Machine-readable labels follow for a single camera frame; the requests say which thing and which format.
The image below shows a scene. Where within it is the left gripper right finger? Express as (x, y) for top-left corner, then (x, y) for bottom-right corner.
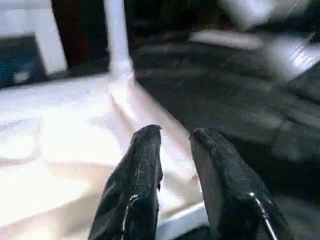
(190, 128), (295, 240)

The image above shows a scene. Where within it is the white sideboard cabinet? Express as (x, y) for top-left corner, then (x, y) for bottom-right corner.
(0, 0), (68, 86)

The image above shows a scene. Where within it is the white plastic table top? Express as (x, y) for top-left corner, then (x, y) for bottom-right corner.
(0, 72), (208, 240)

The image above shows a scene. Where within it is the black shiny mat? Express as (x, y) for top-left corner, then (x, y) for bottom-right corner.
(49, 0), (320, 240)

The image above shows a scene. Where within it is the white plastic table leg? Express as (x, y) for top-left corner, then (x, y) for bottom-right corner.
(106, 0), (135, 81)
(188, 31), (265, 50)

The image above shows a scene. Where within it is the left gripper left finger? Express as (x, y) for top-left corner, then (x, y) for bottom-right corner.
(88, 124), (164, 240)

